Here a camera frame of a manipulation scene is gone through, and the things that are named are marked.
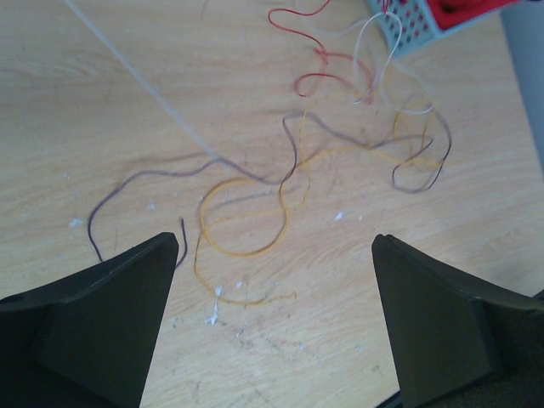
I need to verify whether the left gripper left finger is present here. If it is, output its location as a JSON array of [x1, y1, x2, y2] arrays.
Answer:
[[1, 233, 179, 407]]

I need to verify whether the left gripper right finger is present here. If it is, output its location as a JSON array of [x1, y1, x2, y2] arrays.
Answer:
[[371, 235, 543, 407]]

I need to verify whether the yellow wire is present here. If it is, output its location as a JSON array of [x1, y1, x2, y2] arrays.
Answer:
[[193, 95, 443, 307]]

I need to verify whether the purple wire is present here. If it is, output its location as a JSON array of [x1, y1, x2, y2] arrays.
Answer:
[[87, 108, 452, 269]]

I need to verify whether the white wire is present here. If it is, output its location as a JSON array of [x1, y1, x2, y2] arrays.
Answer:
[[309, 10, 437, 116]]

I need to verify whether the white zip tie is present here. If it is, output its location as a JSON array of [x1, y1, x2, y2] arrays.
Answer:
[[63, 0, 219, 159]]

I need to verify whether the light blue plastic basket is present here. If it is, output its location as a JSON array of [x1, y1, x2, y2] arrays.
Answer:
[[365, 0, 513, 57]]

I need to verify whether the red cloth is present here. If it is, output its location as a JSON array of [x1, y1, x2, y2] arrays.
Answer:
[[427, 0, 512, 30]]

